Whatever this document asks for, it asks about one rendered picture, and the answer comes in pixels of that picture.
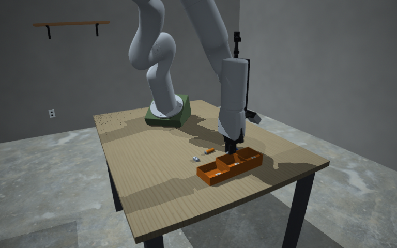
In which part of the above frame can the orange rack of bins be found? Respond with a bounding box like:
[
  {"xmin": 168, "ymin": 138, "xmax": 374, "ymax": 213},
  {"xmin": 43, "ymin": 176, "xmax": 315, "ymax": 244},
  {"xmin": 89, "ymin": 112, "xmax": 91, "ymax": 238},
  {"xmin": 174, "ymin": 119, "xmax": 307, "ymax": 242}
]
[{"xmin": 197, "ymin": 147, "xmax": 263, "ymax": 186}]

